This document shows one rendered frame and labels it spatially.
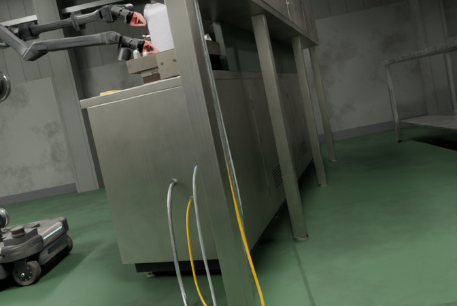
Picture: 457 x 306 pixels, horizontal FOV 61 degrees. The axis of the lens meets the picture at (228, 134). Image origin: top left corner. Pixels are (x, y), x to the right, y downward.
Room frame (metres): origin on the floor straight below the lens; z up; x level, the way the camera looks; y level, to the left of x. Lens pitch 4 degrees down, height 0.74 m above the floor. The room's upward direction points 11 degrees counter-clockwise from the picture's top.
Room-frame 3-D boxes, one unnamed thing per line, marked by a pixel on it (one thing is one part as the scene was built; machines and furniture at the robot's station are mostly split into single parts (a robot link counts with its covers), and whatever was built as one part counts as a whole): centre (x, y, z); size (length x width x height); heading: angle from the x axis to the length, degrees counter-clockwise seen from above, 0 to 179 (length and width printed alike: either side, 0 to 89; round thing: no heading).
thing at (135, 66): (1.79, 0.17, 1.00); 0.40 x 0.16 x 0.06; 69
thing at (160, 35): (1.92, 0.17, 1.11); 0.23 x 0.01 x 0.18; 69
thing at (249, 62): (2.90, -0.44, 1.02); 2.24 x 0.04 x 0.24; 159
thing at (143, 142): (2.88, -0.12, 0.43); 2.52 x 0.64 x 0.86; 159
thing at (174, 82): (2.89, -0.11, 0.88); 2.52 x 0.66 x 0.04; 159
